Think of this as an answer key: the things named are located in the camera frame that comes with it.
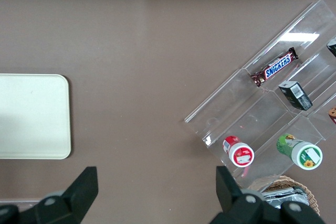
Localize Snickers chocolate bar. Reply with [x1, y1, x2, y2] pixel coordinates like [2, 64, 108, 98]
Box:
[249, 46, 300, 88]

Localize green yoghurt drink bottle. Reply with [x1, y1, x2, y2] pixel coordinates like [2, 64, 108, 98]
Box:
[276, 133, 323, 170]

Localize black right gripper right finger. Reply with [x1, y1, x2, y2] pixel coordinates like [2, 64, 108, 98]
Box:
[215, 166, 266, 224]

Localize red yoghurt drink bottle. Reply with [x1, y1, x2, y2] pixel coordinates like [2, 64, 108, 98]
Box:
[222, 135, 255, 168]

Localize silver foil bag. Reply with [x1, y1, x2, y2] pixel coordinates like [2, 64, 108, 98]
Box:
[260, 185, 309, 209]

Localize cream plastic serving tray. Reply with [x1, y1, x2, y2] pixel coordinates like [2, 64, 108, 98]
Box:
[0, 73, 72, 161]

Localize brown cookie box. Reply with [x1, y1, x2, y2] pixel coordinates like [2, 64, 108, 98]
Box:
[327, 105, 336, 126]

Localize small black carton box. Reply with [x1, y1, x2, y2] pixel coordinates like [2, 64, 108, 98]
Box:
[278, 80, 314, 111]

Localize light wicker basket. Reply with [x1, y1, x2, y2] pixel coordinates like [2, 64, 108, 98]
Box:
[247, 176, 321, 217]

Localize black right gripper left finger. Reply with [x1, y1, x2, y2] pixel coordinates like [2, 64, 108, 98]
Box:
[36, 166, 99, 224]

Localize dark small packet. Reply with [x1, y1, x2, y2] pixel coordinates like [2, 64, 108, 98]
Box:
[325, 38, 336, 58]

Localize clear acrylic stepped display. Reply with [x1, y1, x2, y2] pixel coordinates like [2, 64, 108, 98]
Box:
[183, 0, 336, 196]

